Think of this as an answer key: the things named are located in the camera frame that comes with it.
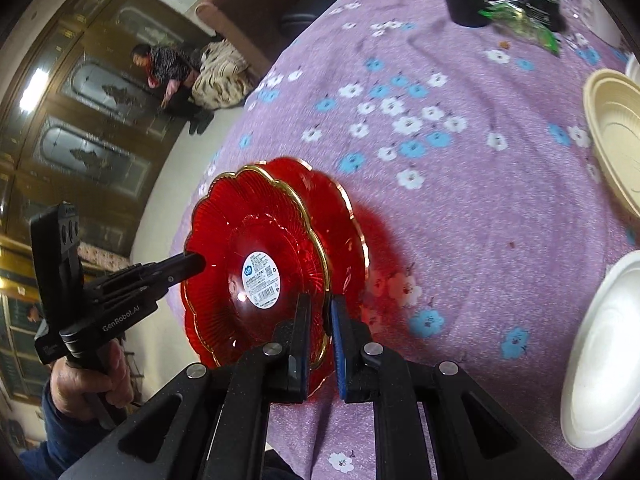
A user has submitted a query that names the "person's left forearm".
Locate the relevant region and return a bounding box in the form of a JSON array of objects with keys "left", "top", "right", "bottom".
[{"left": 20, "top": 380, "right": 103, "bottom": 480}]

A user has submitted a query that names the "printed blanket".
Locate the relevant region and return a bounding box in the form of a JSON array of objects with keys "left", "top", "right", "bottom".
[{"left": 191, "top": 40, "right": 251, "bottom": 110}]

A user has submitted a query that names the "red glass plate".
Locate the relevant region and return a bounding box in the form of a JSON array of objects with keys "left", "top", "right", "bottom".
[
  {"left": 181, "top": 164, "right": 332, "bottom": 368},
  {"left": 257, "top": 156, "right": 372, "bottom": 401}
]

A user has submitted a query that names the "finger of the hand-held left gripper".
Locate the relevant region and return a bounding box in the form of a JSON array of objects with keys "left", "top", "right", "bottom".
[{"left": 140, "top": 252, "right": 207, "bottom": 291}]

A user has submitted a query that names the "purple floral tablecloth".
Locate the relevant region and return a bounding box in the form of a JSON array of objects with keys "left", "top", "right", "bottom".
[{"left": 167, "top": 0, "right": 640, "bottom": 480}]

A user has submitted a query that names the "green snack packet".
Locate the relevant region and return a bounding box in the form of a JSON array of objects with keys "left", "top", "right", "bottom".
[{"left": 480, "top": 0, "right": 561, "bottom": 56}]

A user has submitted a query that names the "black leather sofa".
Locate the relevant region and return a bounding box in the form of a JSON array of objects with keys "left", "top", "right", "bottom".
[{"left": 280, "top": 0, "right": 376, "bottom": 36}]

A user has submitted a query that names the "person's left hand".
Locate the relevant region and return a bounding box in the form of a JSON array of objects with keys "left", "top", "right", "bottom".
[{"left": 50, "top": 342, "right": 131, "bottom": 421}]

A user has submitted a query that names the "wooden glass-door cabinet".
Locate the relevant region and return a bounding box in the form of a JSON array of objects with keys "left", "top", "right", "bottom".
[{"left": 0, "top": 0, "right": 211, "bottom": 241}]

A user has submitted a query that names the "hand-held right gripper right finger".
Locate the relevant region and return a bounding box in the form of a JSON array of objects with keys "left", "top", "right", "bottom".
[{"left": 330, "top": 295, "right": 576, "bottom": 480}]

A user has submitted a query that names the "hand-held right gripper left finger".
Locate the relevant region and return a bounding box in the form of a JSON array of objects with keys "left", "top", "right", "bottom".
[{"left": 57, "top": 292, "right": 313, "bottom": 480}]

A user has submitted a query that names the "brown armchair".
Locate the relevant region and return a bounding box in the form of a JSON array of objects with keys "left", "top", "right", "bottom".
[{"left": 195, "top": 0, "right": 376, "bottom": 81}]

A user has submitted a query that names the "cream plastic plate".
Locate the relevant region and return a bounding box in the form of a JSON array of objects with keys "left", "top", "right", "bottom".
[{"left": 582, "top": 67, "right": 640, "bottom": 233}]

